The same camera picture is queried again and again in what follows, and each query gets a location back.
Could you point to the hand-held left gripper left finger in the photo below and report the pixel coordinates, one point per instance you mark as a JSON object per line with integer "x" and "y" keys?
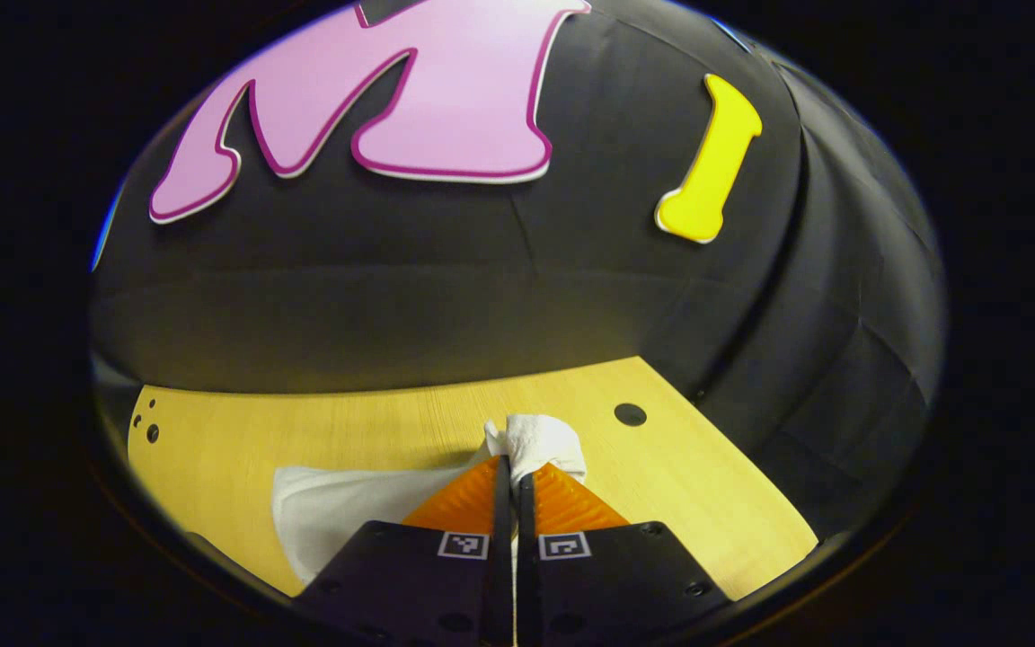
{"x": 501, "y": 575}

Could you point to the white jeans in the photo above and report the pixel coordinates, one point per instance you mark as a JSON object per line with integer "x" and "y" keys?
{"x": 338, "y": 512}

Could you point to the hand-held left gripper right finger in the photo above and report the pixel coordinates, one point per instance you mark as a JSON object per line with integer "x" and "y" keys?
{"x": 526, "y": 575}

